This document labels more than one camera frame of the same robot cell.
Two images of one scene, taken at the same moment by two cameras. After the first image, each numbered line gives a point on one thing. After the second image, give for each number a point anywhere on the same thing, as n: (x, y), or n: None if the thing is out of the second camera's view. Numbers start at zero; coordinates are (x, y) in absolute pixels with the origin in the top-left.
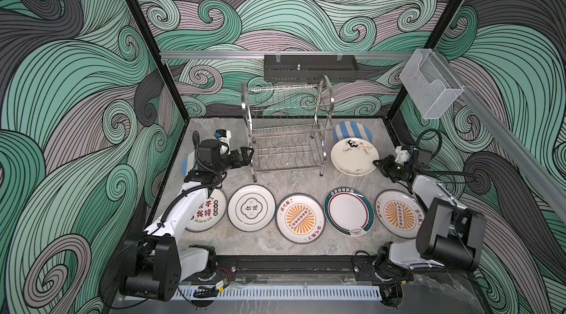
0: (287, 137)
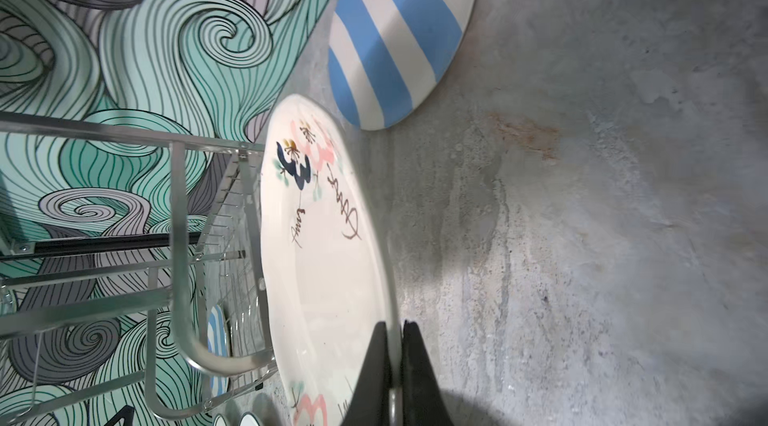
0: (215, 259)
